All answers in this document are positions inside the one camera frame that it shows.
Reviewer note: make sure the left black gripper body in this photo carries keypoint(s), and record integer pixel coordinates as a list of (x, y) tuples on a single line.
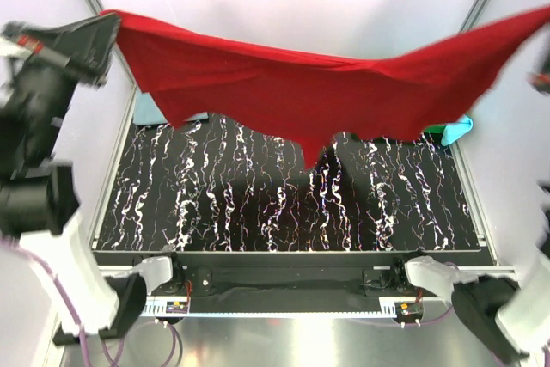
[(46, 67)]

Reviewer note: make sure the red t shirt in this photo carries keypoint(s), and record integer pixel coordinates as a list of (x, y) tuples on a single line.
[(308, 98)]

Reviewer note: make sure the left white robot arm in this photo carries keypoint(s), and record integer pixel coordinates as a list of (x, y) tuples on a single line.
[(40, 211)]

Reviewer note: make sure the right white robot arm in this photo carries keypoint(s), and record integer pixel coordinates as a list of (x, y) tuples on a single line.
[(506, 161)]

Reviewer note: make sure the folded grey-blue t shirt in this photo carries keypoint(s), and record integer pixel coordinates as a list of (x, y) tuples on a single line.
[(146, 112)]

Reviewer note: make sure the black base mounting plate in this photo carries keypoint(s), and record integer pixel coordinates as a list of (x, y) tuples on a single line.
[(238, 284)]

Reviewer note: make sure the green plastic bin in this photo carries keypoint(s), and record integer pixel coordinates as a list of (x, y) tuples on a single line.
[(435, 129)]

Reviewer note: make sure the crumpled cyan t shirt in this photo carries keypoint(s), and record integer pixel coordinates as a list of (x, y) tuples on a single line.
[(456, 130)]

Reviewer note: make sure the aluminium rail frame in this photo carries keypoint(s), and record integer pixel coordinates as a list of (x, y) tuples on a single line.
[(164, 288)]

